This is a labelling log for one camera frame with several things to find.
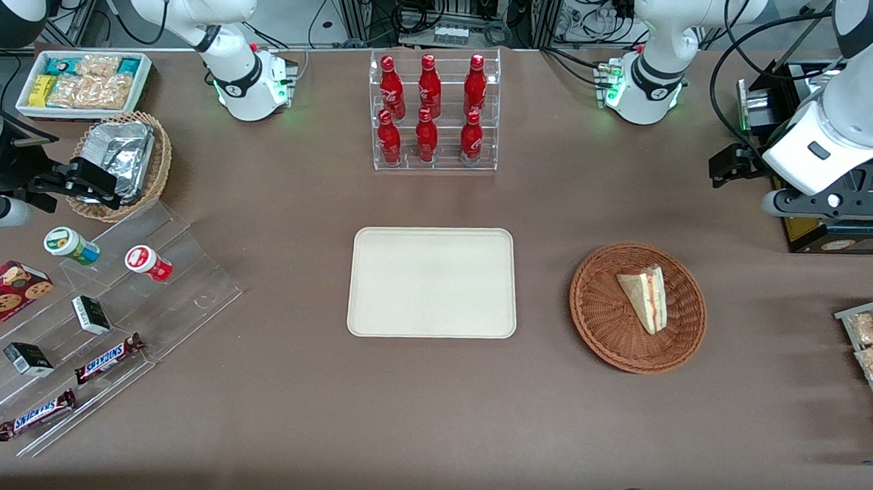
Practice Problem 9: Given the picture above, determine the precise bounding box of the foil wrapped pack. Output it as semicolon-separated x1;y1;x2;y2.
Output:
77;118;156;205

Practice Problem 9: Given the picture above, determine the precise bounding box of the triangular sandwich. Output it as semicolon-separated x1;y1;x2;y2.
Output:
613;262;671;338

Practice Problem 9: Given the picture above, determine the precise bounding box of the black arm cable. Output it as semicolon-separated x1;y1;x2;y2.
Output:
707;4;839;164

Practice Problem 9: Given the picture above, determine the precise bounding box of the small dark box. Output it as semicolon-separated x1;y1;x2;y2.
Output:
69;294;114;337
1;341;57;379

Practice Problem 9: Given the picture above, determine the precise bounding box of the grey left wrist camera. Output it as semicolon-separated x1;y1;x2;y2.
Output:
760;187;873;223

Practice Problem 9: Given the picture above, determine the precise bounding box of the grey wire rack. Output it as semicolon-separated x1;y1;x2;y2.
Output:
829;290;873;450

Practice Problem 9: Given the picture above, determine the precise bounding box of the white power strip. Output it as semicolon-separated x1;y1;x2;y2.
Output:
551;0;641;49

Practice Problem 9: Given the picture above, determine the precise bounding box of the grey power strip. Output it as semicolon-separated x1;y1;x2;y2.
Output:
431;23;471;49

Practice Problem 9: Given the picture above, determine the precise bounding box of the small clear cracker bag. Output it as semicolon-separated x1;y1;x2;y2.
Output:
75;53;122;79

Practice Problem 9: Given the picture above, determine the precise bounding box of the large clear cracker bag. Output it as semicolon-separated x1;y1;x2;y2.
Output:
48;72;133;112

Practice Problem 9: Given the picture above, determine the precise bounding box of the beige plastic tray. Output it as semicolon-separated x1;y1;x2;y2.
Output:
346;221;522;344

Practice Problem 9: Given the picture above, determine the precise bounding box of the red lid cup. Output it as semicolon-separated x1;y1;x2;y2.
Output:
123;244;175;284

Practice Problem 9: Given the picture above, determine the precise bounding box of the brown wicker basket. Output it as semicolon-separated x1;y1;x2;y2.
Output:
566;239;711;378

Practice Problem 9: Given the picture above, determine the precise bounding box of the green lid white cup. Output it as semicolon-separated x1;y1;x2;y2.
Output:
42;226;102;269

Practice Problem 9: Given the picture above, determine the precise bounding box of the white plastic snack bin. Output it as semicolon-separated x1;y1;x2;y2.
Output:
15;46;155;125

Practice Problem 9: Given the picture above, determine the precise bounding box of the Snickers bar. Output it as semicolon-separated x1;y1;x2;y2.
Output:
0;385;78;446
72;330;146;388

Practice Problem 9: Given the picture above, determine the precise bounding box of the red bottle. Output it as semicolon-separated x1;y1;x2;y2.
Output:
462;52;489;117
413;107;441;164
417;53;445;119
377;54;409;121
375;108;405;166
459;107;486;164

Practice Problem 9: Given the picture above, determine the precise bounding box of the yellow snack pack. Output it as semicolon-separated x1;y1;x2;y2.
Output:
29;74;57;108

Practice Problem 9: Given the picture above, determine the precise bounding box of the clear acrylic bottle rack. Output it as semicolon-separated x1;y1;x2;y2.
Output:
364;43;504;177

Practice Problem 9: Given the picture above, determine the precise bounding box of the light wicker basket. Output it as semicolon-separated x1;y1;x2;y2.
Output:
64;108;174;226

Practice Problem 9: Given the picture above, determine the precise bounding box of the clear acrylic stepped stand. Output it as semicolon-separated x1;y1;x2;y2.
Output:
0;192;248;467

